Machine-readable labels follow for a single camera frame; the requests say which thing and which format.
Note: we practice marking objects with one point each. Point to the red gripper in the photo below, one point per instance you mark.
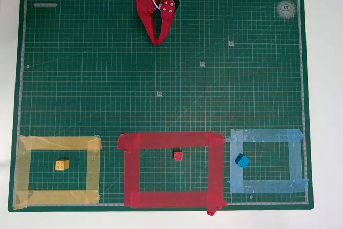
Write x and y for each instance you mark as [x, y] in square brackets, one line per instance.
[144, 6]

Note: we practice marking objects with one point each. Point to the red cube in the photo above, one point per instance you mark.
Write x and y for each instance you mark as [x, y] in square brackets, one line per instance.
[178, 156]

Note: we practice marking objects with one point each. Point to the red tape square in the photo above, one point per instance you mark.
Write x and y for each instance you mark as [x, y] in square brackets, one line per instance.
[132, 172]

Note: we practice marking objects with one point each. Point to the yellow tape square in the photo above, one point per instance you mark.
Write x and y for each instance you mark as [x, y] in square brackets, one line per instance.
[59, 143]

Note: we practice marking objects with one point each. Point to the blue cube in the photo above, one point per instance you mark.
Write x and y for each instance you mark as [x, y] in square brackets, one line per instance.
[242, 161]

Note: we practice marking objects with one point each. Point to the yellow cube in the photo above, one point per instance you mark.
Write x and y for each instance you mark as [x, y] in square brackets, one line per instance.
[62, 165]

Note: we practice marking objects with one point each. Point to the blue tape square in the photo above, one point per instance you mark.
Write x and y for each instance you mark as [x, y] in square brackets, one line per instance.
[236, 178]

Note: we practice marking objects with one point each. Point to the green cutting mat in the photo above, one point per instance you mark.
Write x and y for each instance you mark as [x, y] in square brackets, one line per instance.
[80, 78]

